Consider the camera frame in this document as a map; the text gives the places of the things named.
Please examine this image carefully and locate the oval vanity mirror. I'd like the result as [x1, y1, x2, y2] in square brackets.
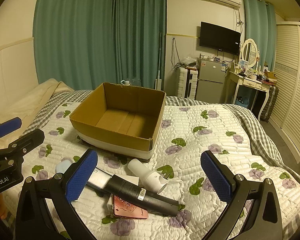
[239, 38, 260, 69]

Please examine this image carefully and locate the rose gold card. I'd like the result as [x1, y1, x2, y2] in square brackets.
[113, 196, 148, 219]

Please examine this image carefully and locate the floral white quilt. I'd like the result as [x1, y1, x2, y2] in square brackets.
[22, 103, 300, 239]

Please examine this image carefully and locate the teal curtain left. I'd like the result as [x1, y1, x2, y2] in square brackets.
[33, 0, 167, 90]

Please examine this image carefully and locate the black wall television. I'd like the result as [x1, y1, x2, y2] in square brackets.
[199, 22, 241, 55]

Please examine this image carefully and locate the light blue earbuds case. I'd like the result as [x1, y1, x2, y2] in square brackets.
[55, 159, 72, 173]

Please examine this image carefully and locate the teal curtain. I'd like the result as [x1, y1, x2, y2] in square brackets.
[33, 0, 167, 90]
[243, 0, 277, 71]

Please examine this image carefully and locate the black remote control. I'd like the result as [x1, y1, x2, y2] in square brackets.
[104, 175, 179, 217]

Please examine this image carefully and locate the silver mini fridge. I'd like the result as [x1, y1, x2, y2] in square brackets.
[196, 60, 227, 103]

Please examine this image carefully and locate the white suitcase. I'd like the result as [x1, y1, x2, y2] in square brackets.
[176, 68, 198, 100]

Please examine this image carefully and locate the cream blanket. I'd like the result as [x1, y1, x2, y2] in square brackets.
[0, 79, 74, 149]

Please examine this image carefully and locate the open cardboard box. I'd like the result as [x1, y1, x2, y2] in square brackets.
[70, 82, 166, 160]

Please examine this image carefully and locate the white charger cube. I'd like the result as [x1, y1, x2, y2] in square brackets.
[105, 175, 139, 206]

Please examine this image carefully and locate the teal curtain right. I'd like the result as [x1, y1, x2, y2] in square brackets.
[243, 0, 277, 71]

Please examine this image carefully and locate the white cylindrical bottle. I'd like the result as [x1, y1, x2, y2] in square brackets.
[128, 159, 168, 194]

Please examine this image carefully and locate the dark suitcase by table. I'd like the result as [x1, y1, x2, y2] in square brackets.
[260, 86, 279, 122]

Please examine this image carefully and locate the white dressing table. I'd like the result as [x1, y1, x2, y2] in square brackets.
[224, 71, 270, 121]

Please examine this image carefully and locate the white louvred wardrobe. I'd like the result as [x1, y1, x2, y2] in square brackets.
[269, 21, 300, 164]

